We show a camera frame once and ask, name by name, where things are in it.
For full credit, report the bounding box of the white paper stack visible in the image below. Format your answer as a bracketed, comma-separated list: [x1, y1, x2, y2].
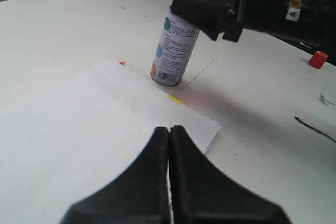
[1, 61, 220, 223]

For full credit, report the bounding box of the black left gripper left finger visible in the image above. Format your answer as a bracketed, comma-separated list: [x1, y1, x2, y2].
[61, 127, 170, 223]

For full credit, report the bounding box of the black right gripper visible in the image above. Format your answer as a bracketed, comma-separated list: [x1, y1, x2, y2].
[170, 0, 289, 42]

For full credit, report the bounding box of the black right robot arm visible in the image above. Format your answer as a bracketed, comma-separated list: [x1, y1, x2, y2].
[170, 0, 335, 64]

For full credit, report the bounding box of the white spray paint can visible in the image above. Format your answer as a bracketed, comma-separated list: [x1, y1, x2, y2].
[150, 11, 200, 87]

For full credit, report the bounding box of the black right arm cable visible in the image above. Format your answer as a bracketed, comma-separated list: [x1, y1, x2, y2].
[293, 115, 336, 143]

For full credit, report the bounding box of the red plastic cap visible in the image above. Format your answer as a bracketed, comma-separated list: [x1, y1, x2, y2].
[308, 50, 329, 69]

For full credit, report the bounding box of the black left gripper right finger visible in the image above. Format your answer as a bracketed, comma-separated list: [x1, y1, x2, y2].
[169, 126, 291, 223]

